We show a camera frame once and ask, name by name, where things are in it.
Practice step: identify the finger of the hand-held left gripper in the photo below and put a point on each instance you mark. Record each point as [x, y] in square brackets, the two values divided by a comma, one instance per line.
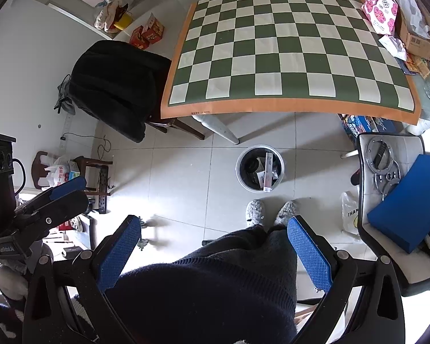
[62, 211]
[70, 186]

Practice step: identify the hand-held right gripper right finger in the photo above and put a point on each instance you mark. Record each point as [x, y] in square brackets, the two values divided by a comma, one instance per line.
[308, 251]

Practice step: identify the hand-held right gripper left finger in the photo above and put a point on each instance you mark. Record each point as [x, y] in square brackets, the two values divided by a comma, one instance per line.
[118, 251]

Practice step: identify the round grey trash bin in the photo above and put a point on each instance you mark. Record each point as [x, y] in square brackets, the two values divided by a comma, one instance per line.
[244, 172]

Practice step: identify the white red plastic bag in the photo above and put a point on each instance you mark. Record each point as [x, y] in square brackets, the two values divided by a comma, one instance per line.
[59, 173]

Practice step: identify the small wooden chair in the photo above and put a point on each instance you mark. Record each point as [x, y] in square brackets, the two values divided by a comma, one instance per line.
[93, 163]

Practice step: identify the black power strip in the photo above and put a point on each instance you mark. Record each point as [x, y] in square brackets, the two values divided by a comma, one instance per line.
[103, 186]

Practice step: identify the grey fuzzy slipper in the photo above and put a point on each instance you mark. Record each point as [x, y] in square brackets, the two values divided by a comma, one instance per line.
[286, 213]
[255, 213]

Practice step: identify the white yellow plastic bag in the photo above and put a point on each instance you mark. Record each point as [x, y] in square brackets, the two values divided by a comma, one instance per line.
[350, 213]

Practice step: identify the black red slipper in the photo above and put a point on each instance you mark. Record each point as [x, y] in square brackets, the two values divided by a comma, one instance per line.
[355, 179]

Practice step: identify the white black carton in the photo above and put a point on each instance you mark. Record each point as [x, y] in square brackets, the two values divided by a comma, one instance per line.
[268, 172]

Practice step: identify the grey cloth bag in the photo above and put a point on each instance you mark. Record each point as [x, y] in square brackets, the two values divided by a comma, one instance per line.
[62, 96]

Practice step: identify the white office chair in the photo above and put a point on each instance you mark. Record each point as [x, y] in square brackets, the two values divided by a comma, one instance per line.
[412, 265]

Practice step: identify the white table leg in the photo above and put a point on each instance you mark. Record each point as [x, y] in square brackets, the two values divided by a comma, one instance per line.
[349, 153]
[218, 127]

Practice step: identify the black jacket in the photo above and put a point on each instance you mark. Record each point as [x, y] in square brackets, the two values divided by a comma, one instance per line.
[118, 86]

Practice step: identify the blue foam block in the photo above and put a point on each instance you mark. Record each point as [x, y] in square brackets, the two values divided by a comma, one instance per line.
[412, 204]

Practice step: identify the dark wooden chair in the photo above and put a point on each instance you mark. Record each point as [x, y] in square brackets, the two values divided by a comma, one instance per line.
[186, 129]

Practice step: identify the blue printed cardboard box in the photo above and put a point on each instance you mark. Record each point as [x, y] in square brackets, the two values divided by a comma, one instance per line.
[365, 125]

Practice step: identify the beige cloth bundle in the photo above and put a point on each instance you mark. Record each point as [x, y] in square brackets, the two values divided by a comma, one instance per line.
[109, 14]

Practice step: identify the green white checkered mat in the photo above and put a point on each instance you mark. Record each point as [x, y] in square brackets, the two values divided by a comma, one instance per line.
[283, 50]

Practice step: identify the orange snack packet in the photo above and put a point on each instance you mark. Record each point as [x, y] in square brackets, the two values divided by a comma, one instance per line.
[415, 65]

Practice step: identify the crumpled white paper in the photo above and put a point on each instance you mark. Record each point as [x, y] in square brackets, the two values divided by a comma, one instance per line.
[392, 46]

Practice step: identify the brown cardboard box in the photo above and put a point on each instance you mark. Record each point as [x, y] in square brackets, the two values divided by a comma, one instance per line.
[415, 41]

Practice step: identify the pink printed bag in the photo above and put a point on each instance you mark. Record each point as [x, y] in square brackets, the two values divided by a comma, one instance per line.
[378, 5]

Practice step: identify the clear grey plastic bag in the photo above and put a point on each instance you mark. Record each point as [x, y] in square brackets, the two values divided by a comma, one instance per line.
[412, 7]

